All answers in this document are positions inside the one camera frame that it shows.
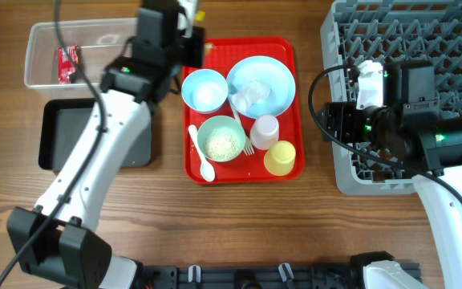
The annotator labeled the black rectangular tray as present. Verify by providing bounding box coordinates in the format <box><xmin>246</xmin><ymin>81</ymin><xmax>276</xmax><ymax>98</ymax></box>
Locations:
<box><xmin>38</xmin><ymin>99</ymin><xmax>152</xmax><ymax>171</ymax></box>

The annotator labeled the yellow snack wrapper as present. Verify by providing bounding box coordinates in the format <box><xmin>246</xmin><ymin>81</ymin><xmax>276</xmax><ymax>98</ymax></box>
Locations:
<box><xmin>194</xmin><ymin>10</ymin><xmax>205</xmax><ymax>22</ymax></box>

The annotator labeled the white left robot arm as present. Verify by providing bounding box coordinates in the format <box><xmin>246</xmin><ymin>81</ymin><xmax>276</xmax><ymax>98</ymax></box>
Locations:
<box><xmin>6</xmin><ymin>25</ymin><xmax>205</xmax><ymax>288</ymax></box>

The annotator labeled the green bowl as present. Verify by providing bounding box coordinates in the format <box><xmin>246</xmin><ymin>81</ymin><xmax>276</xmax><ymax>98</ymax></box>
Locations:
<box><xmin>197</xmin><ymin>116</ymin><xmax>245</xmax><ymax>163</ymax></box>

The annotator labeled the light blue bowl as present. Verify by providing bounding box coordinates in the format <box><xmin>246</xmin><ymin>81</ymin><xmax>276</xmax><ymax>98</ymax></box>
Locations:
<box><xmin>181</xmin><ymin>69</ymin><xmax>229</xmax><ymax>114</ymax></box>

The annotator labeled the red snack wrapper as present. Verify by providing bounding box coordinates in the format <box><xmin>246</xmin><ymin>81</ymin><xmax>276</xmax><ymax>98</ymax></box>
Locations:
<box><xmin>58</xmin><ymin>45</ymin><xmax>79</xmax><ymax>84</ymax></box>

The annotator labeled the clear plastic waste bin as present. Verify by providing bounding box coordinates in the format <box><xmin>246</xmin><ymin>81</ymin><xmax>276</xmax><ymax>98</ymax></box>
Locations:
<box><xmin>24</xmin><ymin>18</ymin><xmax>137</xmax><ymax>99</ymax></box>

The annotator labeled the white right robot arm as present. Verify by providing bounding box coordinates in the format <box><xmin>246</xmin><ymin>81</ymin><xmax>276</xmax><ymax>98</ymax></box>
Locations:
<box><xmin>310</xmin><ymin>60</ymin><xmax>462</xmax><ymax>288</ymax></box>

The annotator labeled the red serving tray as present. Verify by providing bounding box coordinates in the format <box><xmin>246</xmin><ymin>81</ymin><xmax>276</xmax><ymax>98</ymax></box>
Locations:
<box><xmin>183</xmin><ymin>36</ymin><xmax>305</xmax><ymax>185</ymax></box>

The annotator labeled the yellow plastic cup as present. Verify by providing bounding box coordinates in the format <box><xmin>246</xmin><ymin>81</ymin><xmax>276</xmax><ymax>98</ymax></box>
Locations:
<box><xmin>264</xmin><ymin>140</ymin><xmax>296</xmax><ymax>176</ymax></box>

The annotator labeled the white plastic fork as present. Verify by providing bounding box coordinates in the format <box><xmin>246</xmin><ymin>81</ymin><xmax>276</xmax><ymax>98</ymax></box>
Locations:
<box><xmin>231</xmin><ymin>107</ymin><xmax>254</xmax><ymax>156</ymax></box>

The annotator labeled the white plastic spoon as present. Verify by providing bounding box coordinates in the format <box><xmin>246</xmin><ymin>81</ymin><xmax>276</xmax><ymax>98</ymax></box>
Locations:
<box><xmin>188</xmin><ymin>124</ymin><xmax>216</xmax><ymax>182</ymax></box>

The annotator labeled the white plastic cup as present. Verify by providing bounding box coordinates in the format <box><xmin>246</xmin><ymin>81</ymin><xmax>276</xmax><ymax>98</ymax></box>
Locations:
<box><xmin>249</xmin><ymin>114</ymin><xmax>279</xmax><ymax>150</ymax></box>

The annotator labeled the white tissue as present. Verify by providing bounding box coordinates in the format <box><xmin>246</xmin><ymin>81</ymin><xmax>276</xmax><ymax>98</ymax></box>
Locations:
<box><xmin>229</xmin><ymin>80</ymin><xmax>271</xmax><ymax>112</ymax></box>

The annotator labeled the light blue plate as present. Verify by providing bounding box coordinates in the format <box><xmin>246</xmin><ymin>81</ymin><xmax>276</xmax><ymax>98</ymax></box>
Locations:
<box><xmin>226</xmin><ymin>55</ymin><xmax>296</xmax><ymax>119</ymax></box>

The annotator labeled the grey dishwasher rack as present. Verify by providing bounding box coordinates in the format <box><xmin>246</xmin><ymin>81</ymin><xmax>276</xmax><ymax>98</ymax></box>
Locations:
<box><xmin>320</xmin><ymin>0</ymin><xmax>462</xmax><ymax>195</ymax></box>

